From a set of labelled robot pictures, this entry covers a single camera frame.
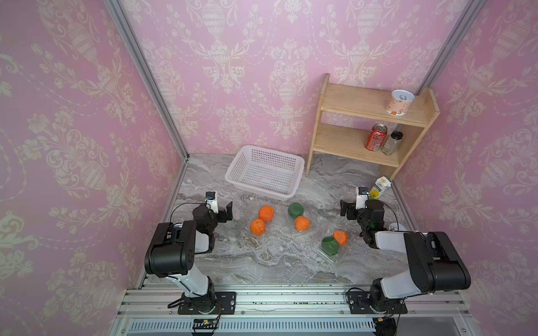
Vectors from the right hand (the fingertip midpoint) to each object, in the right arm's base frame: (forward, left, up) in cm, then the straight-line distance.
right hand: (353, 199), depth 94 cm
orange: (-4, +39, -1) cm, 40 cm away
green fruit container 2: (-20, +15, -1) cm, 25 cm away
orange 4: (-16, +9, -3) cm, 18 cm away
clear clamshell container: (0, +16, -8) cm, 18 cm away
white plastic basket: (+23, +36, -6) cm, 43 cm away
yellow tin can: (-12, -15, -3) cm, 20 cm away
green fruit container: (-2, +26, -3) cm, 27 cm away
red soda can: (+16, -8, +22) cm, 29 cm away
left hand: (+2, +59, 0) cm, 59 cm away
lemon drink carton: (+4, -12, +3) cm, 13 cm away
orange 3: (-9, +24, -2) cm, 26 cm away
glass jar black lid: (+13, -15, +20) cm, 28 cm away
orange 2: (-10, +43, -1) cm, 44 cm away
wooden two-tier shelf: (+37, -7, +15) cm, 40 cm away
